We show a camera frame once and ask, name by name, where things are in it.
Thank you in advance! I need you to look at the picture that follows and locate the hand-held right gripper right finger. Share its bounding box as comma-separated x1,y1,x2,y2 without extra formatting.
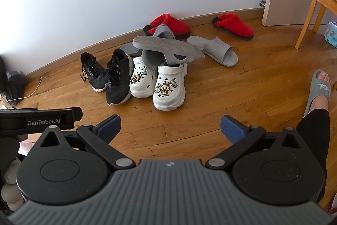
205,115,301,170

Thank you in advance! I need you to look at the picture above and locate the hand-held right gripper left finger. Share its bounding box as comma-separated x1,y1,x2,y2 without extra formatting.
39,114,136,170

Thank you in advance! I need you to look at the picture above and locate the black lace-up sneaker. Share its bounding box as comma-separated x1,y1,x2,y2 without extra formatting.
106,48,133,106
80,52,110,92

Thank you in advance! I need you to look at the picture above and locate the white clog with charms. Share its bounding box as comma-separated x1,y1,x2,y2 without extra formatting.
153,63,188,111
130,56,158,98

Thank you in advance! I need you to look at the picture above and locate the blue grey printed slide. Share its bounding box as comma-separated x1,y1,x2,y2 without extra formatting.
303,69,332,117
120,43,167,70
187,36,239,68

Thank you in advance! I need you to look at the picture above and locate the red fleece slipper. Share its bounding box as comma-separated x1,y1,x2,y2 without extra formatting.
212,13,255,41
143,13,190,40

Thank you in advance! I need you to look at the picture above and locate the person's left hand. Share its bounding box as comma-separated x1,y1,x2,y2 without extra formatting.
0,156,25,213

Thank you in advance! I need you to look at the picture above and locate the dark cloth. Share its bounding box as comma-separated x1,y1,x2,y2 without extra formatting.
0,56,30,107

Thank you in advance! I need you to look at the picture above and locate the person's foot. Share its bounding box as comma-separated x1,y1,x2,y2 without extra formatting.
312,71,332,111

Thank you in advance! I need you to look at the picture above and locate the tissue packet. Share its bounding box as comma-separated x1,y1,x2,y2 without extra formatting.
324,22,337,49

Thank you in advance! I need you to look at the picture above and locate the white cable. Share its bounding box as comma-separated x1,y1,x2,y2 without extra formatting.
8,77,43,107

